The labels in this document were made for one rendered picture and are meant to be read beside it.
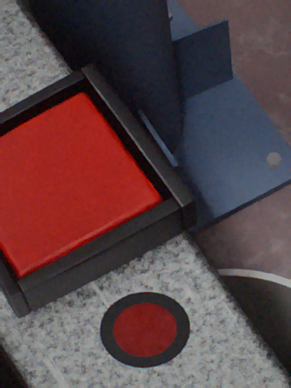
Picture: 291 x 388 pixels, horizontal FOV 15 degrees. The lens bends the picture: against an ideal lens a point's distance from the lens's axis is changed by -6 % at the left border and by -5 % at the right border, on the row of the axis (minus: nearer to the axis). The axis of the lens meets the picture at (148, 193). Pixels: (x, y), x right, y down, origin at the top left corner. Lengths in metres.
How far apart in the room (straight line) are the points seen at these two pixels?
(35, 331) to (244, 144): 1.14
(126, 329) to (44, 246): 0.04
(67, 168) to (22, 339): 0.07
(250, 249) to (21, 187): 1.05
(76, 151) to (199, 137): 1.12
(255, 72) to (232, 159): 0.17
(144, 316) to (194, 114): 1.17
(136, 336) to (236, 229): 1.08
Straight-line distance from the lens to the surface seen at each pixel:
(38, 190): 0.41
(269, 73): 1.61
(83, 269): 0.39
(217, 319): 0.39
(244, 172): 1.50
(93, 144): 0.41
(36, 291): 0.39
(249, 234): 1.46
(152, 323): 0.39
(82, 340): 0.39
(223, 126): 1.54
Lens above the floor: 1.27
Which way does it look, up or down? 58 degrees down
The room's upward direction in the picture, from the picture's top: 9 degrees counter-clockwise
